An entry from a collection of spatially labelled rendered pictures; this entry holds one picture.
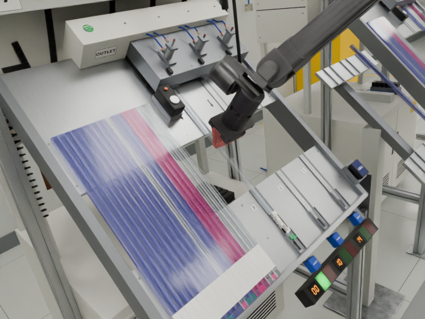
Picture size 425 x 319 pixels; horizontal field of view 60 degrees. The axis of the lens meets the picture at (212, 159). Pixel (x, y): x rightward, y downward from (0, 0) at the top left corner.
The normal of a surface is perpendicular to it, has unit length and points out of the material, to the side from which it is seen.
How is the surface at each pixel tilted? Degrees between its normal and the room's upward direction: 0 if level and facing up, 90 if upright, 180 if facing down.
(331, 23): 70
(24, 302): 0
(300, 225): 43
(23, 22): 90
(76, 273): 0
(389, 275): 0
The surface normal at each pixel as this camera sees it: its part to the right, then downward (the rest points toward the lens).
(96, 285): -0.13, -0.90
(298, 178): 0.39, -0.51
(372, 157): -0.70, 0.38
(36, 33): 0.71, 0.21
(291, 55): -0.28, 0.10
